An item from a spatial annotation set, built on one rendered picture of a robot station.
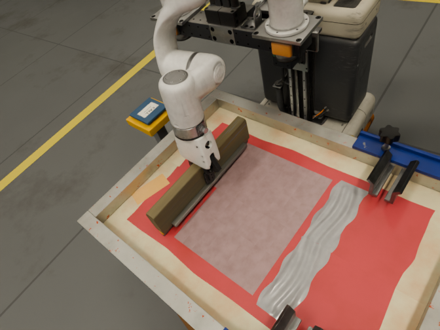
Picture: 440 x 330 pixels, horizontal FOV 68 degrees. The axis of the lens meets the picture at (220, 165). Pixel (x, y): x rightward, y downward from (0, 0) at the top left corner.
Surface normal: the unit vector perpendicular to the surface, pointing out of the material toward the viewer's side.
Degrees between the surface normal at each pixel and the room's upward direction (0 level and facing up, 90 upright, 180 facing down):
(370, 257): 0
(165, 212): 91
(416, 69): 0
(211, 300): 0
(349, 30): 90
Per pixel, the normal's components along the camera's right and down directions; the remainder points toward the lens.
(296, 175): -0.22, -0.62
